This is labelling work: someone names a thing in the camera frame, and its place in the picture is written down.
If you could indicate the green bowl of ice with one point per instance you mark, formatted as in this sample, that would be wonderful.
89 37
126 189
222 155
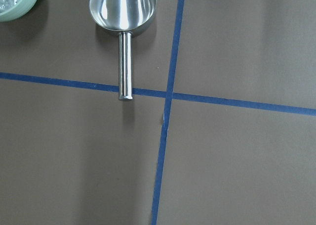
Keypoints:
14 9

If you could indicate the steel ice scoop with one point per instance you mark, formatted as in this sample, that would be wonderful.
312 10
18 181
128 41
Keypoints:
125 19

